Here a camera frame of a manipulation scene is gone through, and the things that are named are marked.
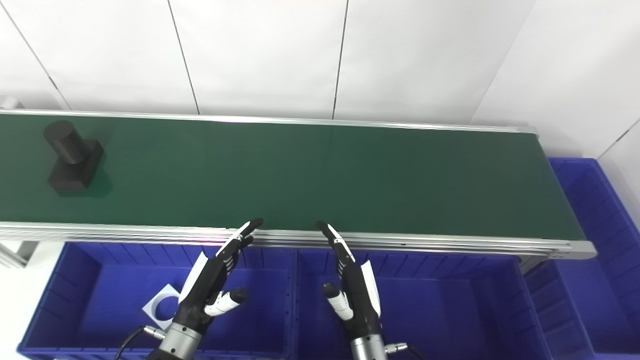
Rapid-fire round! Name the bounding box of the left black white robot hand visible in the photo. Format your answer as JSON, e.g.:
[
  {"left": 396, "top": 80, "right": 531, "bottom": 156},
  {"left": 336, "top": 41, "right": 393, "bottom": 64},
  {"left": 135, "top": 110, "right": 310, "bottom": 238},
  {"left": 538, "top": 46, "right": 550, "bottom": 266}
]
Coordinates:
[{"left": 171, "top": 218, "right": 264, "bottom": 335}]

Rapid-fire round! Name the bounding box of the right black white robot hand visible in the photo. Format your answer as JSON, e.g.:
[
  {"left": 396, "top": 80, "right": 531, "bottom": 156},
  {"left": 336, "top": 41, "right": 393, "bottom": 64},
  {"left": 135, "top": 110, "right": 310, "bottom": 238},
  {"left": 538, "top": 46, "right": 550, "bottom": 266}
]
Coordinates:
[{"left": 315, "top": 221, "right": 382, "bottom": 341}]

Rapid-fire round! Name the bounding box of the black cylinder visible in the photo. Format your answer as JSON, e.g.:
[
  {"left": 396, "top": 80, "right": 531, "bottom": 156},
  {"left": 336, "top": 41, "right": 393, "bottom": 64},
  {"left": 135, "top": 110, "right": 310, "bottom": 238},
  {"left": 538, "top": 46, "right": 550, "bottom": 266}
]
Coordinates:
[{"left": 42, "top": 120, "right": 106, "bottom": 194}]

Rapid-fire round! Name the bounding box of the white flat part with hole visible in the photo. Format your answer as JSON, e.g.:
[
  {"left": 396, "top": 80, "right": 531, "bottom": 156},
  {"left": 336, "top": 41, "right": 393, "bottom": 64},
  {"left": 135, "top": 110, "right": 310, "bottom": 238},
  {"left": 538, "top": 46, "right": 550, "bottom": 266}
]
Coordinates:
[{"left": 142, "top": 284, "right": 182, "bottom": 331}]

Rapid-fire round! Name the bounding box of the blue plastic bin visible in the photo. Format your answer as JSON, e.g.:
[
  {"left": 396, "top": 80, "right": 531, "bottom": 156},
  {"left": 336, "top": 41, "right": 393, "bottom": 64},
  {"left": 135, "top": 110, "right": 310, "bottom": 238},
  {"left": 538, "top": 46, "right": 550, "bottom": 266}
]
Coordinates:
[
  {"left": 522, "top": 157, "right": 640, "bottom": 360},
  {"left": 17, "top": 241, "right": 297, "bottom": 360},
  {"left": 290, "top": 248, "right": 551, "bottom": 360}
]

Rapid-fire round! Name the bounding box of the green conveyor belt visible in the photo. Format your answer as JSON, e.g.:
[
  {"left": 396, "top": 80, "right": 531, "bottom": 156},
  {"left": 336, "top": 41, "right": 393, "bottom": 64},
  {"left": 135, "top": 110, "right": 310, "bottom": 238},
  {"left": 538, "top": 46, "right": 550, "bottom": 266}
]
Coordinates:
[
  {"left": 0, "top": 112, "right": 586, "bottom": 241},
  {"left": 0, "top": 98, "right": 598, "bottom": 262}
]

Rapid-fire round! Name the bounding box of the aluminium conveyor support leg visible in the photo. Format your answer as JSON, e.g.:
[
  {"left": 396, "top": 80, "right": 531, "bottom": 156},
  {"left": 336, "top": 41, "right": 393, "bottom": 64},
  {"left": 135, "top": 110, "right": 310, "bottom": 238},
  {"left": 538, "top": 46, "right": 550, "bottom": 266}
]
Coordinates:
[{"left": 0, "top": 240, "right": 39, "bottom": 269}]

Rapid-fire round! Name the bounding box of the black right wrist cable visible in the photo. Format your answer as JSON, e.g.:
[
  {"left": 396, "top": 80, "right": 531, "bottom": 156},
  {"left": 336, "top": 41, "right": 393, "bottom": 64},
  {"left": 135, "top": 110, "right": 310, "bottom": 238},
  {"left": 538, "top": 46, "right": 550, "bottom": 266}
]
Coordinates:
[{"left": 385, "top": 341, "right": 421, "bottom": 360}]

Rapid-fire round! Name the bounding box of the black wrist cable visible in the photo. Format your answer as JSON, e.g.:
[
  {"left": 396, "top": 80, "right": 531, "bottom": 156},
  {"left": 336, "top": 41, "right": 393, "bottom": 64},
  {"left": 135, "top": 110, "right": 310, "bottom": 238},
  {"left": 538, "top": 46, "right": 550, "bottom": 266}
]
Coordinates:
[
  {"left": 385, "top": 341, "right": 421, "bottom": 360},
  {"left": 114, "top": 325, "right": 167, "bottom": 360}
]

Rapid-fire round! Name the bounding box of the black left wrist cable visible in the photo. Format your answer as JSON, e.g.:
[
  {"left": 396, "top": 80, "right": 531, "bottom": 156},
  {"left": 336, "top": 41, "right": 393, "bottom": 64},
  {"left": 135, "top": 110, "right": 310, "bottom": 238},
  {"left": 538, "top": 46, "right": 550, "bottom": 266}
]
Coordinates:
[{"left": 114, "top": 325, "right": 167, "bottom": 360}]

